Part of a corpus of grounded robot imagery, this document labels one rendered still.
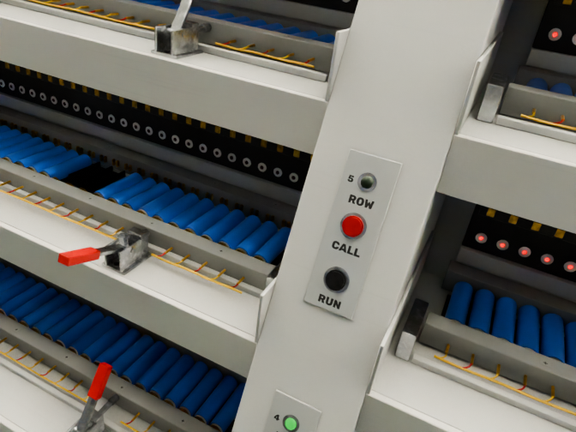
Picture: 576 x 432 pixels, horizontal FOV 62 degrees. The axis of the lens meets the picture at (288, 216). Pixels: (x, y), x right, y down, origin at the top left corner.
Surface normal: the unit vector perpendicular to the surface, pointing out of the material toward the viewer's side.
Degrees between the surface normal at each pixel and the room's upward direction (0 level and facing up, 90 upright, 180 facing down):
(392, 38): 90
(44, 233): 22
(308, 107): 112
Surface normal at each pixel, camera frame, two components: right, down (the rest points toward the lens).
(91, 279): -0.44, 0.40
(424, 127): -0.36, 0.05
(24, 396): 0.12, -0.86
